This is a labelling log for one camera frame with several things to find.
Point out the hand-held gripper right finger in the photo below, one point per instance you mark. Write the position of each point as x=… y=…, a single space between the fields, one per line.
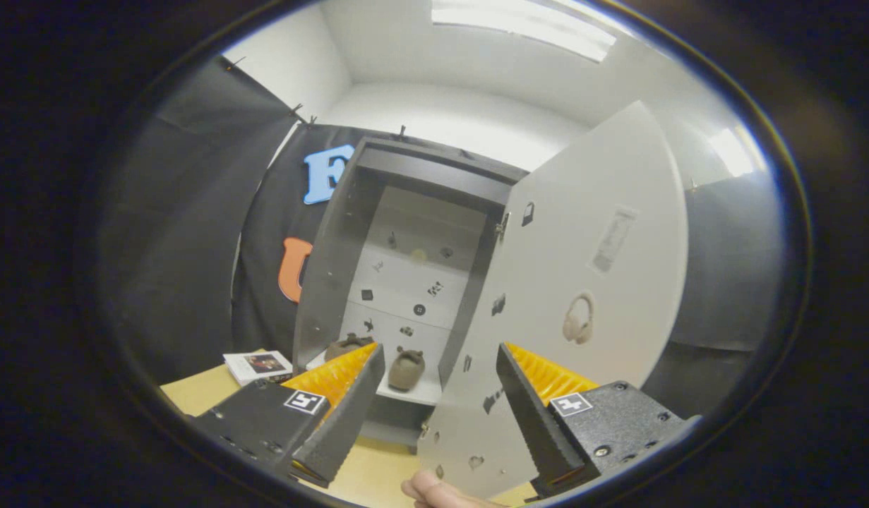
x=540 y=423

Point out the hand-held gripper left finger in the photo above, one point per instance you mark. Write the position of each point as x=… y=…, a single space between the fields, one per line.
x=349 y=416

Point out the brown fluffy shoe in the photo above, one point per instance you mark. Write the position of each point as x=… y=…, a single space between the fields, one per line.
x=346 y=347
x=407 y=370

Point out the grey shoe cabinet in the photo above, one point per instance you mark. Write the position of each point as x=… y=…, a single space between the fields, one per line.
x=321 y=282

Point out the grey shoe cabinet door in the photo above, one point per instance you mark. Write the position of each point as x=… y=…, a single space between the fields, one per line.
x=582 y=268

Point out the metal door hinge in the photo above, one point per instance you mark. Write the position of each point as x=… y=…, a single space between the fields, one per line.
x=502 y=227

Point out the white book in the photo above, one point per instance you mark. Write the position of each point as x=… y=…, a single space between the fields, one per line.
x=254 y=365

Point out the black backdrop cloth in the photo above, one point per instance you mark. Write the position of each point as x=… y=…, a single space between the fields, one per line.
x=194 y=212

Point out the small ceiling light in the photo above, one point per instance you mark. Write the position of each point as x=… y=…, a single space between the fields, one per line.
x=734 y=152

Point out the long ceiling light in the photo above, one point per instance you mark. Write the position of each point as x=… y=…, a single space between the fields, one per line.
x=526 y=25

